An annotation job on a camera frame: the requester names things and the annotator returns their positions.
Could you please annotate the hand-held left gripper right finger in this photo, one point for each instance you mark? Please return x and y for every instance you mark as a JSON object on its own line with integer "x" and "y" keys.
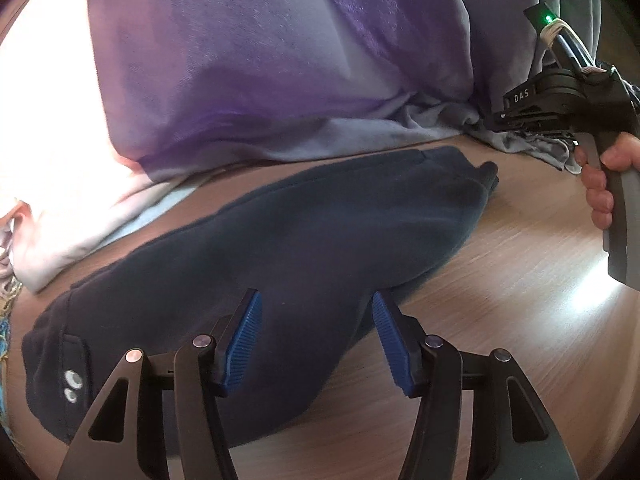
{"x": 392, "y": 347}

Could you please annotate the person's right hand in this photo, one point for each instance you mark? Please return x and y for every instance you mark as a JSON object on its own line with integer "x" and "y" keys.
{"x": 607, "y": 180}

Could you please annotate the grey cloth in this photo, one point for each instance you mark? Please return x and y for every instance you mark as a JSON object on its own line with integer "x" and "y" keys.
{"x": 530, "y": 90}

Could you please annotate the white cloth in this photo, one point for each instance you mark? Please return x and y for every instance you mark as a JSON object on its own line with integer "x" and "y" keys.
{"x": 65, "y": 205}

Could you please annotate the colourful patterned cloth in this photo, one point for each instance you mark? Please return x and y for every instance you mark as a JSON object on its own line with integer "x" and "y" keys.
{"x": 6, "y": 310}

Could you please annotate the purple cloth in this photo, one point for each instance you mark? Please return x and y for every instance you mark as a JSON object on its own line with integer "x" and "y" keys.
{"x": 260, "y": 55}

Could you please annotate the dark navy pants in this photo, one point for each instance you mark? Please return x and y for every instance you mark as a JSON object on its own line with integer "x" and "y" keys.
{"x": 260, "y": 280}

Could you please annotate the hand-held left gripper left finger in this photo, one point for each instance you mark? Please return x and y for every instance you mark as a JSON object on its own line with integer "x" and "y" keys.
{"x": 242, "y": 342}

